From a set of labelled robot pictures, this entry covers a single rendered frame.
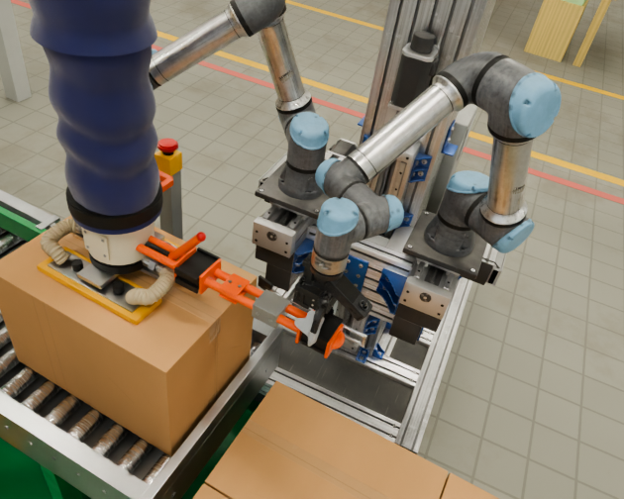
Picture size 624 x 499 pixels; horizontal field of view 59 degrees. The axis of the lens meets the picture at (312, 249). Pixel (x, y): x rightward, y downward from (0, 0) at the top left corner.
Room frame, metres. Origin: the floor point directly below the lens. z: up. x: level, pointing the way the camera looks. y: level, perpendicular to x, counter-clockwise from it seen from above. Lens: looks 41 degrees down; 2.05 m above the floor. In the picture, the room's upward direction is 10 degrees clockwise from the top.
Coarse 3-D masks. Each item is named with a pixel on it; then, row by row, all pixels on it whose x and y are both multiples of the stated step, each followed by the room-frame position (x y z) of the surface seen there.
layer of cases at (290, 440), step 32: (256, 416) 0.93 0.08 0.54; (288, 416) 0.95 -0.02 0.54; (320, 416) 0.96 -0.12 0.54; (256, 448) 0.82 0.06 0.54; (288, 448) 0.84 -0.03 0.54; (320, 448) 0.86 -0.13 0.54; (352, 448) 0.88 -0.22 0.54; (384, 448) 0.90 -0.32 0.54; (224, 480) 0.71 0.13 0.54; (256, 480) 0.73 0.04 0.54; (288, 480) 0.74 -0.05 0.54; (320, 480) 0.76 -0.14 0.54; (352, 480) 0.78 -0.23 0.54; (384, 480) 0.79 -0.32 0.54; (416, 480) 0.81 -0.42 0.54; (448, 480) 0.83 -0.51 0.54
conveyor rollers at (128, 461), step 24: (0, 240) 1.47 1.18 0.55; (0, 312) 1.14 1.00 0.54; (0, 336) 1.05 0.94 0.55; (0, 360) 0.96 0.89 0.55; (24, 384) 0.90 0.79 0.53; (48, 384) 0.91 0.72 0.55; (72, 408) 0.85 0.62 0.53; (72, 432) 0.77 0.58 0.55; (120, 432) 0.80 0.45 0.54; (144, 456) 0.75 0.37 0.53; (168, 456) 0.75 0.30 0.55; (144, 480) 0.67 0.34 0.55
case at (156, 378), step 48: (0, 288) 0.95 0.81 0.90; (48, 288) 0.94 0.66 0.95; (48, 336) 0.90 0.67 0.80; (96, 336) 0.83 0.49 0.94; (144, 336) 0.84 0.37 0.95; (192, 336) 0.87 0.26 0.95; (240, 336) 1.05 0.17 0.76; (96, 384) 0.84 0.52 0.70; (144, 384) 0.77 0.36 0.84; (192, 384) 0.84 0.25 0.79; (144, 432) 0.78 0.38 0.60
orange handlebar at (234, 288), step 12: (168, 180) 1.31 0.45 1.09; (156, 240) 1.04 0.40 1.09; (144, 252) 1.00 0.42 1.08; (156, 252) 1.00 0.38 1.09; (168, 264) 0.97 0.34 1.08; (216, 276) 0.96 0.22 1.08; (228, 276) 0.96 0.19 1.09; (240, 276) 0.96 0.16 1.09; (216, 288) 0.92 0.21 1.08; (228, 288) 0.91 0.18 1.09; (240, 288) 0.92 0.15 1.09; (252, 288) 0.93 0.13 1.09; (228, 300) 0.90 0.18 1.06; (240, 300) 0.89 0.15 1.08; (252, 300) 0.89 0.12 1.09; (288, 312) 0.89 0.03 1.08; (300, 312) 0.88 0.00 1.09; (288, 324) 0.84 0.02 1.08; (336, 348) 0.80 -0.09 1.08
